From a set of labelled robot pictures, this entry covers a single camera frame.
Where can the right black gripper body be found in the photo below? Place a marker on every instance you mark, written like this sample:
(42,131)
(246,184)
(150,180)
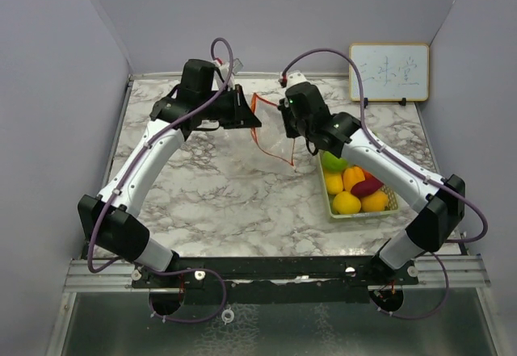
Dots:
(294,127)

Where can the small whiteboard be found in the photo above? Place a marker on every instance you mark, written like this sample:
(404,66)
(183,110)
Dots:
(390,72)

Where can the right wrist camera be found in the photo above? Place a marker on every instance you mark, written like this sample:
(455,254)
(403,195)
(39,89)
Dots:
(292,79)

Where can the green apple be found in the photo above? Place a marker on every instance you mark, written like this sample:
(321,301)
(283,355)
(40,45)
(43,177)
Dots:
(332,163)

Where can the orange yellow peach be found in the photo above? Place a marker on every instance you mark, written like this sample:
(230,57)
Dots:
(376,202)

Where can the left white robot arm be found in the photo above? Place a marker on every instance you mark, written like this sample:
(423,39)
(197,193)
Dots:
(206,92)

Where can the purple sweet potato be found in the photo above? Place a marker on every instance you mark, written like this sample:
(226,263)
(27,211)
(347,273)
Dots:
(366,187)

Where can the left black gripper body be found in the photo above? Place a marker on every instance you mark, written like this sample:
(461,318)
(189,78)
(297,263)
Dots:
(223,109)

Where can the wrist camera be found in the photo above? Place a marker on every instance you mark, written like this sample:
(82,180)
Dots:
(292,79)
(224,70)

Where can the clear zip bag orange zipper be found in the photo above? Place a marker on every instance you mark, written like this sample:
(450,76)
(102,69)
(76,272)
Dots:
(279,161)

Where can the orange tangerine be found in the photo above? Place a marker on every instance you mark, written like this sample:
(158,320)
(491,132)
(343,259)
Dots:
(368,175)

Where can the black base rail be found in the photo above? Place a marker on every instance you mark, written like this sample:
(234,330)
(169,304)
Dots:
(274,280)

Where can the aluminium frame rail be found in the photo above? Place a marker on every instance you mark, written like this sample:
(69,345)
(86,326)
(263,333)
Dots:
(463,271)

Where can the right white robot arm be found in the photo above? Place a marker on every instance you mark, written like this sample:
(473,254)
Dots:
(435,200)

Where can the yellow mango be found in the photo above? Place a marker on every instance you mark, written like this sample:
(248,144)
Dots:
(333,182)

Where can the orange bell pepper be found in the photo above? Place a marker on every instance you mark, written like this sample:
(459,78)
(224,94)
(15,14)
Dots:
(352,176)

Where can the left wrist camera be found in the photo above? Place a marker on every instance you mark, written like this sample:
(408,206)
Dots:
(224,70)

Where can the green plastic basket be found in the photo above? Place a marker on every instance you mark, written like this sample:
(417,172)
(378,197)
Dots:
(327,199)

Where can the yellow lemon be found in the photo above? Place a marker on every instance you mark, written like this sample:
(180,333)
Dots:
(346,204)

